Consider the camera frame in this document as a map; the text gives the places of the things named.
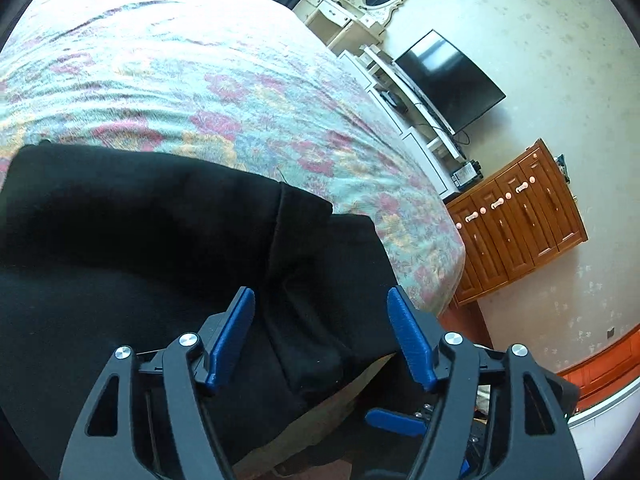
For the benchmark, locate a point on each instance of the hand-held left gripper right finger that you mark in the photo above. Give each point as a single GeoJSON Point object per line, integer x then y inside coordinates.
{"type": "Point", "coordinates": [407, 337]}

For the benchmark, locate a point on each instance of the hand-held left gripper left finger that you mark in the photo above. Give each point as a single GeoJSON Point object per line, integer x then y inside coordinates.
{"type": "Point", "coordinates": [232, 340]}

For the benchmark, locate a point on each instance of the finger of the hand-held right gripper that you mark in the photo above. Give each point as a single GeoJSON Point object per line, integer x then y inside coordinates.
{"type": "Point", "coordinates": [395, 421]}

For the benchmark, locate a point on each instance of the black pants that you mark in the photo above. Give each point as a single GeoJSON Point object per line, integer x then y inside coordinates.
{"type": "Point", "coordinates": [125, 260]}

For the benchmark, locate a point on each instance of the brown wooden cabinet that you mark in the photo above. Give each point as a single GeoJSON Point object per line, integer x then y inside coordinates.
{"type": "Point", "coordinates": [515, 225]}

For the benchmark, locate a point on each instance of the small black electronic device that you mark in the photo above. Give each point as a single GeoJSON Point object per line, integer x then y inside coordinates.
{"type": "Point", "coordinates": [466, 172]}

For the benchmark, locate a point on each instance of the white television stand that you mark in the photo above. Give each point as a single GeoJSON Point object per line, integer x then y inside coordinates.
{"type": "Point", "coordinates": [425, 155]}

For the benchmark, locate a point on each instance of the black set-top box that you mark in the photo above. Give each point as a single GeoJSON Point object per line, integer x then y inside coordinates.
{"type": "Point", "coordinates": [392, 100]}

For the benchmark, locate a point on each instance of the black flat television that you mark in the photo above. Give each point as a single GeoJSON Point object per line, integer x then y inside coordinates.
{"type": "Point", "coordinates": [450, 80]}

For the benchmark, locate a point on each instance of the bed with floral bedspread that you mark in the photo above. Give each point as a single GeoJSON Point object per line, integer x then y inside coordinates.
{"type": "Point", "coordinates": [200, 60]}

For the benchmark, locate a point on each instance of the cream dressing table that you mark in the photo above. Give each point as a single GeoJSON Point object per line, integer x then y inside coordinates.
{"type": "Point", "coordinates": [335, 20]}

